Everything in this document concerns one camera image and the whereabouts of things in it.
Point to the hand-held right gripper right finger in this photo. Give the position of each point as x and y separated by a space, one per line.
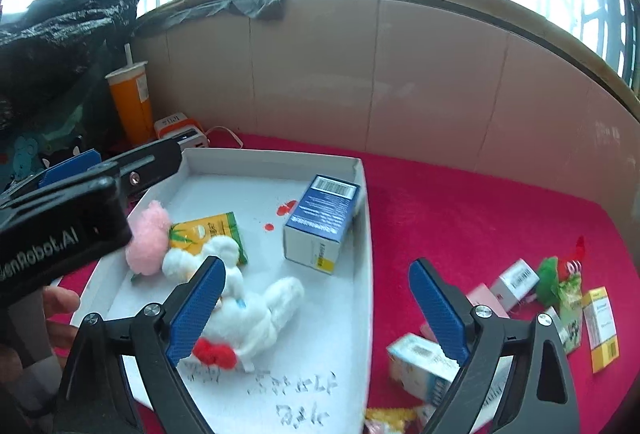
440 309

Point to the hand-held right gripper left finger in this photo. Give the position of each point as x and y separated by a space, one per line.
197 309

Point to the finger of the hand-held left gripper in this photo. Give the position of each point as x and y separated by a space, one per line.
70 166
150 161

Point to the pink box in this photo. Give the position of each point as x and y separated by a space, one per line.
482 296

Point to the white blue box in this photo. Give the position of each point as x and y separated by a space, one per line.
415 364

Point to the white plush bunny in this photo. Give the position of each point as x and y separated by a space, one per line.
260 314

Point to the pink plush toy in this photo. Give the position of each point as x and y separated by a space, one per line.
147 239

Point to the small white box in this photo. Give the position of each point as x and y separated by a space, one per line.
512 281

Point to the yellow green packet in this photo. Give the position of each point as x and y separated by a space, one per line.
205 229

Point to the white cardboard tray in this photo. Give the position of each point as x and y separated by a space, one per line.
310 314

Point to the green red plush toy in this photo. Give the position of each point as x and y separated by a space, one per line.
550 274

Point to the yellow snack packet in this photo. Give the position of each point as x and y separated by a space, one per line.
387 416

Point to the green snack packet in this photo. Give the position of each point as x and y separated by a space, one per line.
570 309

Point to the blue medicine box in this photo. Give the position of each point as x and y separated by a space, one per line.
320 209

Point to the yellow white medicine box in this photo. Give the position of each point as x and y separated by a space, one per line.
602 329

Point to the person's left forearm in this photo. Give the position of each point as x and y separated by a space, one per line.
35 379

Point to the person's left hand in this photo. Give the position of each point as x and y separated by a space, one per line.
62 301

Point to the orange white charger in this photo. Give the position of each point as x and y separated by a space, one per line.
170 124

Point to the teal printed bag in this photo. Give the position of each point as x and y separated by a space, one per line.
30 149

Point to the orange drink cup with straw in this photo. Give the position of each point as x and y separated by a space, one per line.
132 104

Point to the magenta towel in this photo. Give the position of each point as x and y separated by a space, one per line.
450 214

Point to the black bag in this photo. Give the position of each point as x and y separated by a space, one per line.
60 39

